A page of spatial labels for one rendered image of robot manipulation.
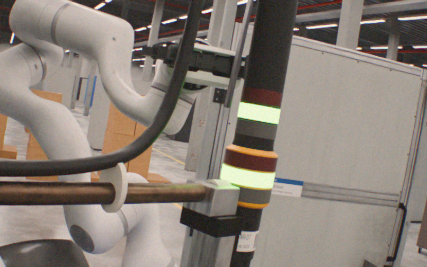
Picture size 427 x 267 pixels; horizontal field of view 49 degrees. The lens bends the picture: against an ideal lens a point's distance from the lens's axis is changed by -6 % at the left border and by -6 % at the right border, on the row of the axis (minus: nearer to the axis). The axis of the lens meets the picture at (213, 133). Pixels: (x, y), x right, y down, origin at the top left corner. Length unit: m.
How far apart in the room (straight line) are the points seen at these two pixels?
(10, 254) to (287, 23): 0.30
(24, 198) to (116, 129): 8.28
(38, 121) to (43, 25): 0.23
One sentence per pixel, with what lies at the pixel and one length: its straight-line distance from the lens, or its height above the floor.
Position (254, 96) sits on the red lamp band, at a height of 1.61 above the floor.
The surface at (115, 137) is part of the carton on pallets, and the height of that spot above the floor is 0.79.
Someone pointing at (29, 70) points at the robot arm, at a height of 1.61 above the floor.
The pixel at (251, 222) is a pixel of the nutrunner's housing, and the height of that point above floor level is 1.51.
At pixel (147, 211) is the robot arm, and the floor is 1.34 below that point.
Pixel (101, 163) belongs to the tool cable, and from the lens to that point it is 0.30.
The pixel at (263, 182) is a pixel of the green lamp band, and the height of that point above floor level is 1.54.
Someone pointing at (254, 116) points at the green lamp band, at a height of 1.59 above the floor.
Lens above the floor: 1.60
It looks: 3 degrees down
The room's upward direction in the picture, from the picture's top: 10 degrees clockwise
